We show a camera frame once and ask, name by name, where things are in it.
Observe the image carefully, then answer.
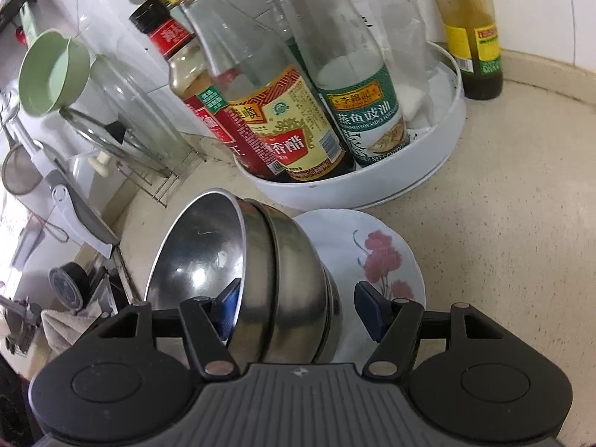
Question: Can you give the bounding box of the metal lid rack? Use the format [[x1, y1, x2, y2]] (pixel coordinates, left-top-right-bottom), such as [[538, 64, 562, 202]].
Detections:
[[115, 139, 205, 208]]

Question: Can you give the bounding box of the green yellow label oil bottle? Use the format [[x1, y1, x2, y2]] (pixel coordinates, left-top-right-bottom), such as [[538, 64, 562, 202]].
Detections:
[[435, 0, 503, 100]]

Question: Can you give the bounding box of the glass pot lid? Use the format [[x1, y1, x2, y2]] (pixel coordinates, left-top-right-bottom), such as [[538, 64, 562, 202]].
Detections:
[[90, 54, 193, 171]]

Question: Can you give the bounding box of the medium steel bowl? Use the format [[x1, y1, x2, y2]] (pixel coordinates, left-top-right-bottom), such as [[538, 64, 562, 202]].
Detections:
[[227, 195, 277, 370]]

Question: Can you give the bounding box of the red label soy sauce bottle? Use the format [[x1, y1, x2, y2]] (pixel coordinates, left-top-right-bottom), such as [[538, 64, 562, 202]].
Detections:
[[129, 0, 288, 182]]

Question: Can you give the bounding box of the white rotating condiment rack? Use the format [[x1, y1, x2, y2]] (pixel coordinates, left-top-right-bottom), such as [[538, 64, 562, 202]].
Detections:
[[127, 0, 468, 212]]

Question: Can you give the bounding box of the small steel bowl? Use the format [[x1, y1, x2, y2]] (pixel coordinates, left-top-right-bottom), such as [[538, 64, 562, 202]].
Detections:
[[251, 201, 342, 364]]

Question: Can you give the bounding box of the metal mesh strainer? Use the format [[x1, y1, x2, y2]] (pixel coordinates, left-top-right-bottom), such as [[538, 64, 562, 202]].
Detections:
[[1, 143, 44, 197]]

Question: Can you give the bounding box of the beige dish cloth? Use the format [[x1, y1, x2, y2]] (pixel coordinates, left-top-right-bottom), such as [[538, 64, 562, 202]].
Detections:
[[40, 310, 97, 355]]

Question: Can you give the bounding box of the large white floral plate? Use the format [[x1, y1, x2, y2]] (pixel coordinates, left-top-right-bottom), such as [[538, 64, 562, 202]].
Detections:
[[294, 209, 426, 368]]

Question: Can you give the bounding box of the white grey mandoline slicer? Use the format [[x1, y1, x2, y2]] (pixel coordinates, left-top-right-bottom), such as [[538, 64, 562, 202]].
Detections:
[[8, 117, 119, 259]]

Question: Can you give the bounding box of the yellow cap vinegar bottle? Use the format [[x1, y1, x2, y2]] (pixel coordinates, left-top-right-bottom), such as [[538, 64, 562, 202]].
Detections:
[[168, 0, 356, 182]]

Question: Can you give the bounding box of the black sink plug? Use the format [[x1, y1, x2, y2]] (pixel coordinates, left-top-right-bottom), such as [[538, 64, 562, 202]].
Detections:
[[48, 261, 92, 312]]

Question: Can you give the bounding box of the purple label seafood soy bottle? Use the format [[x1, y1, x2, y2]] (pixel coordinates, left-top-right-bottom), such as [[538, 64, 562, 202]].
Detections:
[[279, 0, 409, 168]]

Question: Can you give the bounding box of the clear plastic bag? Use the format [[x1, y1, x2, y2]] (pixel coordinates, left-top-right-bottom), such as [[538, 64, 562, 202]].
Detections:
[[351, 0, 437, 129]]

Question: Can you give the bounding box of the large steel bowl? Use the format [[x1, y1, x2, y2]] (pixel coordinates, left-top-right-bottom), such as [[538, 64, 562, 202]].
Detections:
[[144, 187, 251, 359]]

